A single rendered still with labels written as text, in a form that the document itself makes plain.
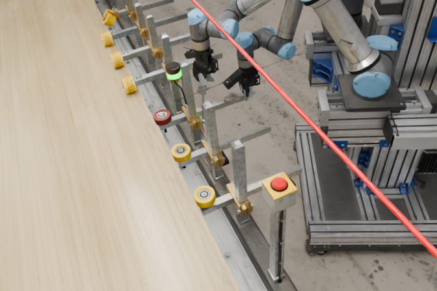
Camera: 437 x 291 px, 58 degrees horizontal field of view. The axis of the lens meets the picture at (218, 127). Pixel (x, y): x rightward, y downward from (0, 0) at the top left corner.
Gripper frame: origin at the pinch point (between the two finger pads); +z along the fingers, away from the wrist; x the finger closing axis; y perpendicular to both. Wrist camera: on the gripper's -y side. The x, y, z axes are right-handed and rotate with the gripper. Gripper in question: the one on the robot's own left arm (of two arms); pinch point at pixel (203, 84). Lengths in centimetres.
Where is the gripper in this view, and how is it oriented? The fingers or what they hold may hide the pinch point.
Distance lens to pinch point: 176.0
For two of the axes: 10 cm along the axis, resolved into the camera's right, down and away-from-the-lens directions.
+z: 0.9, 7.2, 6.8
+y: 7.0, 4.5, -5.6
